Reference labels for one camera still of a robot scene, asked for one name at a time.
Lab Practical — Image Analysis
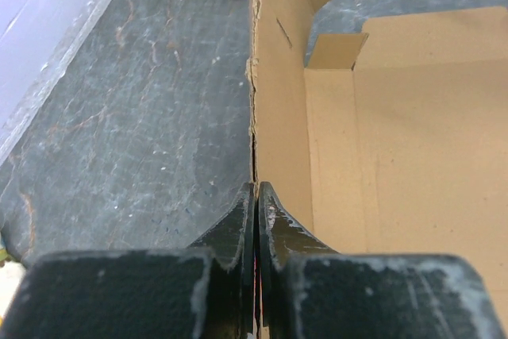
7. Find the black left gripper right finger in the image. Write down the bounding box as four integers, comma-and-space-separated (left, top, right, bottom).
257, 182, 506, 338

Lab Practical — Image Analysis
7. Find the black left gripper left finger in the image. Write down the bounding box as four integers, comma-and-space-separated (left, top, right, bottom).
1, 183, 255, 338

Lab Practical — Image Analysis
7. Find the cardboard box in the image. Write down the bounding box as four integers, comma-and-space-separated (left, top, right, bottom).
247, 0, 507, 335

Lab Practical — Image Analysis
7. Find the floral patterned cloth bag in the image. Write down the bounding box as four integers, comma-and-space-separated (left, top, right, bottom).
0, 238, 26, 323

